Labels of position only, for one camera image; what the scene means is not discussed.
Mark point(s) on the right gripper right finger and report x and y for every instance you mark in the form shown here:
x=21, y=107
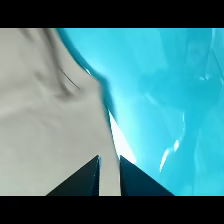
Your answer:
x=138, y=181

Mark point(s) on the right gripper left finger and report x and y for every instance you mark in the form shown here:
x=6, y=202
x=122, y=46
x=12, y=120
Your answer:
x=83, y=181

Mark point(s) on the beige garment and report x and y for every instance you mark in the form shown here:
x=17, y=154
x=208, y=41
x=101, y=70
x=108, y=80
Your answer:
x=46, y=126

